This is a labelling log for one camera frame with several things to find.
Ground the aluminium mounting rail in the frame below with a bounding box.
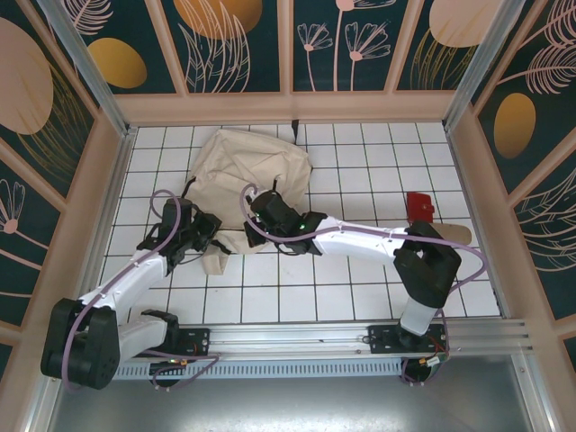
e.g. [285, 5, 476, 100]
[42, 318, 536, 361]

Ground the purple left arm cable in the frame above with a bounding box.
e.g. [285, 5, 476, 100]
[62, 190, 221, 395]

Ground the beige canvas backpack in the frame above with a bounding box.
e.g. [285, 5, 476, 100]
[182, 128, 315, 276]

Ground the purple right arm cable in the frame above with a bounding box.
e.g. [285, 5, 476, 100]
[239, 183, 491, 387]

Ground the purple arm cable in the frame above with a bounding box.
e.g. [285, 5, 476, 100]
[239, 183, 491, 387]
[62, 190, 221, 395]

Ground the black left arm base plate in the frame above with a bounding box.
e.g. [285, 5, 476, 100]
[173, 327, 212, 359]

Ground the aluminium corner post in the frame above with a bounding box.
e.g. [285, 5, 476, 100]
[443, 0, 536, 131]
[35, 0, 137, 139]

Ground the small red box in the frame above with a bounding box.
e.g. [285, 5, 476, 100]
[406, 192, 436, 225]

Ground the aluminium side rail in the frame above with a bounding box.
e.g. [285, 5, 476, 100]
[69, 128, 136, 325]
[445, 128, 512, 319]

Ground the perforated metal cable tray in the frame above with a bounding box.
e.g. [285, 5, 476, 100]
[114, 362, 406, 382]

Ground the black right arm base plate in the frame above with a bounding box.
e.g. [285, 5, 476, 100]
[367, 323, 450, 356]

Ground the wooden shoehorn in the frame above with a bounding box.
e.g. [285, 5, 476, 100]
[438, 223, 473, 248]

